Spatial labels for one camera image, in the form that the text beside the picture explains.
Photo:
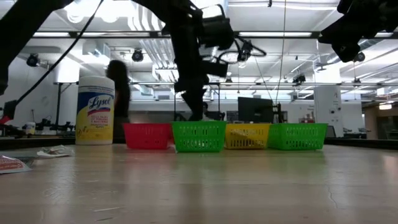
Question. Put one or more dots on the red flat object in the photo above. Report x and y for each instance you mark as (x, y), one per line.
(4, 119)

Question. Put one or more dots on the white cup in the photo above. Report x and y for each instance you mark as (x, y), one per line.
(30, 127)

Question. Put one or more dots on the Lysol wipes canister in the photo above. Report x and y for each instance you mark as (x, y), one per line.
(94, 118)

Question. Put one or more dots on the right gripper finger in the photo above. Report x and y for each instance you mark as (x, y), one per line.
(342, 35)
(348, 51)

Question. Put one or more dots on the red white packet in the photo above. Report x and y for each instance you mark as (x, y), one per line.
(18, 154)
(11, 165)

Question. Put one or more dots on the red plastic basket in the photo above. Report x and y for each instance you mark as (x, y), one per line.
(146, 135)

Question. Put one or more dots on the person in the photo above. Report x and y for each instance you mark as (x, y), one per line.
(119, 93)

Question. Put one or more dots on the small black monitor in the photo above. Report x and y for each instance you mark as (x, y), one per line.
(9, 109)

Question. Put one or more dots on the black background frame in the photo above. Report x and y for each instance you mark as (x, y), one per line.
(214, 83)

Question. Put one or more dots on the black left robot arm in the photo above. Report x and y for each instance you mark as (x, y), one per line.
(18, 25)

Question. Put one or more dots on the black ceiling camera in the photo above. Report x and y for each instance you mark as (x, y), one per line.
(32, 60)
(137, 56)

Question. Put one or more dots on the yellow plastic basket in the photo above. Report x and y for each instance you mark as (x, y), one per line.
(247, 137)

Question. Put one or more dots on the black computer monitor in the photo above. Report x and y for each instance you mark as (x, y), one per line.
(255, 109)

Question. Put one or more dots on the black overhead camera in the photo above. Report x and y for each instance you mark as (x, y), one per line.
(245, 49)

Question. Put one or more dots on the black background robot arm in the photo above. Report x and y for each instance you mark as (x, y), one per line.
(51, 126)

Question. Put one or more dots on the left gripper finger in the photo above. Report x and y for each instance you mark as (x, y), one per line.
(194, 105)

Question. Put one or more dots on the green plastic basket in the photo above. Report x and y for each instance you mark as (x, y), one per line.
(199, 135)
(297, 137)

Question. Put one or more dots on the white column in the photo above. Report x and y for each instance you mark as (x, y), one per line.
(328, 105)

